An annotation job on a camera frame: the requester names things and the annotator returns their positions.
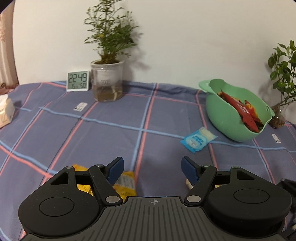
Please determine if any yellow chip bag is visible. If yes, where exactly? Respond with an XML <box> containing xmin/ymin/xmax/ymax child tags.
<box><xmin>73</xmin><ymin>164</ymin><xmax>137</xmax><ymax>201</ymax></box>

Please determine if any thin plant in clear cup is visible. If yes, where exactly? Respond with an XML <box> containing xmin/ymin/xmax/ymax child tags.
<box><xmin>83</xmin><ymin>1</ymin><xmax>137</xmax><ymax>102</ymax></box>

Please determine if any white digital clock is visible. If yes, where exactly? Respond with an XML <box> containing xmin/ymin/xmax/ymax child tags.
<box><xmin>66</xmin><ymin>71</ymin><xmax>90</xmax><ymax>92</ymax></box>

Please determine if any blue plaid tablecloth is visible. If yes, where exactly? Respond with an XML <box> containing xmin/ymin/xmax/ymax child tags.
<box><xmin>1</xmin><ymin>82</ymin><xmax>295</xmax><ymax>240</ymax></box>

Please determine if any green plastic bowl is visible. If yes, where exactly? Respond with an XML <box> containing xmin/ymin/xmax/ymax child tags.
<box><xmin>199</xmin><ymin>79</ymin><xmax>274</xmax><ymax>142</ymax></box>

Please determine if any leafy plant in glass vase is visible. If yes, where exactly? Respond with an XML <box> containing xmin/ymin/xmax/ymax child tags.
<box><xmin>267</xmin><ymin>40</ymin><xmax>295</xmax><ymax>129</ymax></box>

